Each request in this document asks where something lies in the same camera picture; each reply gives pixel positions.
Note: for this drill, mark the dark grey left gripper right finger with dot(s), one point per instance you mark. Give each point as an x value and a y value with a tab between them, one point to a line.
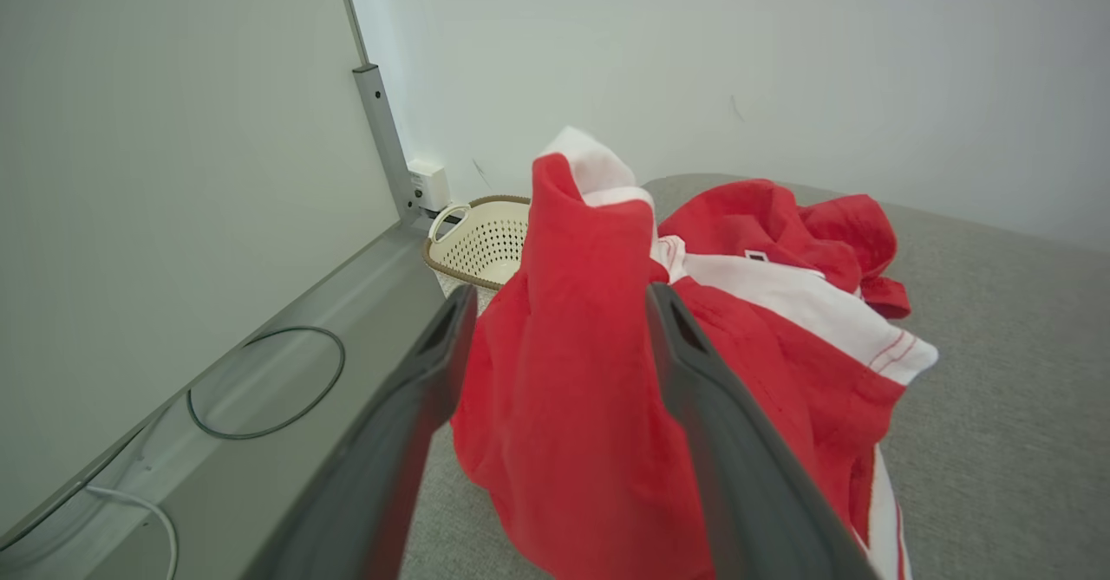
746	485

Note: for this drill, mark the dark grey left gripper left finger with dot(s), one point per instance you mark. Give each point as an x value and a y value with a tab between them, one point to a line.
373	476

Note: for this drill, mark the red and white basketball jersey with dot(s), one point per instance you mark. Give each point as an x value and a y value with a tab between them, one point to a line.
564	372

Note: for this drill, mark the cream perforated laundry basket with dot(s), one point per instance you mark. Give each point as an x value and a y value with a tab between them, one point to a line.
486	246

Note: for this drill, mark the grey fabric sofa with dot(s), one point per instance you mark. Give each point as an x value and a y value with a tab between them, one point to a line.
997	389

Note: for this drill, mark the white partition panel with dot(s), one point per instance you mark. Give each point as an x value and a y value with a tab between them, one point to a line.
173	172

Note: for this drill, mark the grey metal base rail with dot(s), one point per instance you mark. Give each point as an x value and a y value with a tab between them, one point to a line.
260	493

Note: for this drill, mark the white wall socket box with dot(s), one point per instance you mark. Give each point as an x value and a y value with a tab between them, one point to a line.
428	185

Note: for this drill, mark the grey metal panel post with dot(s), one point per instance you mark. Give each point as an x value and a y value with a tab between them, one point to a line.
381	129

